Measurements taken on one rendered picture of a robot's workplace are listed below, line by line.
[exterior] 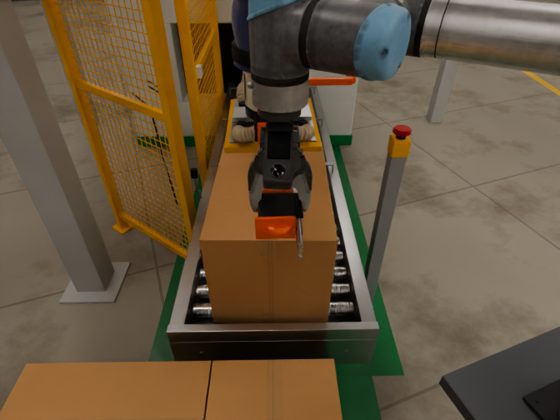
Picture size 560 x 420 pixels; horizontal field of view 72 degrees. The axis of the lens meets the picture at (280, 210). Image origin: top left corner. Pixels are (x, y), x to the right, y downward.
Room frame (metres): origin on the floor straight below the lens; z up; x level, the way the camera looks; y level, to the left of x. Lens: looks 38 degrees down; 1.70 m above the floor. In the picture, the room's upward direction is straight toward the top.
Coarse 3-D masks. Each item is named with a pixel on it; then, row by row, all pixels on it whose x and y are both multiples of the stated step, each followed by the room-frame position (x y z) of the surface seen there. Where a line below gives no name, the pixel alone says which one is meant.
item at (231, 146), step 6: (234, 102) 1.29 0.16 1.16; (240, 102) 1.24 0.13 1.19; (228, 114) 1.22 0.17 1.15; (228, 120) 1.17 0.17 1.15; (228, 126) 1.13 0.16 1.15; (234, 126) 1.12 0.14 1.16; (246, 126) 1.10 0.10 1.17; (252, 126) 1.12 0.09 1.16; (228, 132) 1.09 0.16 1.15; (228, 138) 1.05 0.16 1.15; (228, 144) 1.02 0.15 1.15; (234, 144) 1.02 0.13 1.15; (240, 144) 1.02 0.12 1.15; (246, 144) 1.02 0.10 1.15; (252, 144) 1.02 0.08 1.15; (228, 150) 1.00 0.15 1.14; (234, 150) 1.00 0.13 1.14; (240, 150) 1.00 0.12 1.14; (246, 150) 1.00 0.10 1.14; (252, 150) 1.00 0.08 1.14
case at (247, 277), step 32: (224, 160) 1.27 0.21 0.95; (320, 160) 1.27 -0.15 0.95; (224, 192) 1.05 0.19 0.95; (320, 192) 1.05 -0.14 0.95; (224, 224) 0.89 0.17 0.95; (320, 224) 0.89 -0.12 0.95; (224, 256) 0.82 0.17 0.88; (256, 256) 0.82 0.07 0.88; (288, 256) 0.82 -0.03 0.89; (320, 256) 0.82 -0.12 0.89; (224, 288) 0.82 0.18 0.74; (256, 288) 0.82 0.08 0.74; (288, 288) 0.82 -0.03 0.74; (320, 288) 0.82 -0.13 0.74; (224, 320) 0.82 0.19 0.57; (256, 320) 0.82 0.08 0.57; (288, 320) 0.82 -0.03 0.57; (320, 320) 0.82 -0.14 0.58
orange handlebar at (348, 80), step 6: (312, 78) 1.21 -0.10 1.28; (318, 78) 1.21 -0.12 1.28; (324, 78) 1.21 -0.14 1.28; (330, 78) 1.21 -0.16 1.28; (336, 78) 1.21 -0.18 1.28; (342, 78) 1.22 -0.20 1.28; (348, 78) 1.22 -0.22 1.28; (354, 78) 1.22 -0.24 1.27; (312, 84) 1.21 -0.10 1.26; (318, 84) 1.21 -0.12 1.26; (324, 84) 1.21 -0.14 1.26; (330, 84) 1.21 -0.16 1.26; (336, 84) 1.21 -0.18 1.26; (342, 84) 1.21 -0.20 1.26; (348, 84) 1.21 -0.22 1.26; (264, 228) 0.53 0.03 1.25; (270, 228) 0.52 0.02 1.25; (276, 228) 0.52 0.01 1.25; (282, 228) 0.52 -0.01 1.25; (288, 228) 0.52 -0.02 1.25; (294, 228) 0.53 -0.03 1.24; (270, 234) 0.52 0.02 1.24; (276, 234) 0.51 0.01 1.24; (282, 234) 0.51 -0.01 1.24; (288, 234) 0.52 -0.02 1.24
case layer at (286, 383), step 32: (32, 384) 0.61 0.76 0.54; (64, 384) 0.61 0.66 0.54; (96, 384) 0.61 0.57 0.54; (128, 384) 0.61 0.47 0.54; (160, 384) 0.61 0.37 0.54; (192, 384) 0.61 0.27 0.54; (224, 384) 0.61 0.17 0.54; (256, 384) 0.61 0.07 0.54; (288, 384) 0.61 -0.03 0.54; (320, 384) 0.61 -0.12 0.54; (0, 416) 0.51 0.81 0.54; (32, 416) 0.51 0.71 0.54; (64, 416) 0.51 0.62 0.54; (96, 416) 0.51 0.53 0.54; (128, 416) 0.51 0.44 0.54; (160, 416) 0.51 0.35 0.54; (192, 416) 0.51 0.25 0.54; (224, 416) 0.51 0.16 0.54; (256, 416) 0.51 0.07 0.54; (288, 416) 0.51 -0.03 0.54; (320, 416) 0.51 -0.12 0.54
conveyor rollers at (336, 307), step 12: (336, 228) 1.34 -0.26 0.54; (204, 276) 1.06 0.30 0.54; (336, 276) 1.06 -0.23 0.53; (204, 288) 0.98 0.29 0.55; (336, 288) 0.98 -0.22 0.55; (348, 288) 0.98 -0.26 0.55; (192, 312) 0.88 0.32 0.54; (204, 312) 0.88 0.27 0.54; (336, 312) 0.88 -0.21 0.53; (348, 312) 0.88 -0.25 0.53
